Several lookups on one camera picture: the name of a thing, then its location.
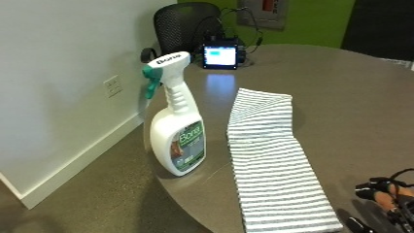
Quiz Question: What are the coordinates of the grey white striped cloth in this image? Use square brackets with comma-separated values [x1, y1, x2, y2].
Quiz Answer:
[226, 87, 345, 233]

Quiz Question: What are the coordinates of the white spray bottle green trigger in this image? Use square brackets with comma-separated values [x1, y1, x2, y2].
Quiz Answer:
[141, 50, 208, 178]

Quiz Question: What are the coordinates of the small black screen device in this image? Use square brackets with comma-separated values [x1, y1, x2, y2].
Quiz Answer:
[202, 41, 249, 71]

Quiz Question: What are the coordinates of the black mesh office chair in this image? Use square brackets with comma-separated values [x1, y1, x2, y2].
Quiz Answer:
[140, 2, 228, 64]

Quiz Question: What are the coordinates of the black cable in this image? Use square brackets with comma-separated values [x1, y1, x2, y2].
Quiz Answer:
[217, 6, 265, 67]

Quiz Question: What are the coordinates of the white wall outlet plate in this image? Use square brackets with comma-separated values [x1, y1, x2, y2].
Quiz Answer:
[103, 75, 124, 99]

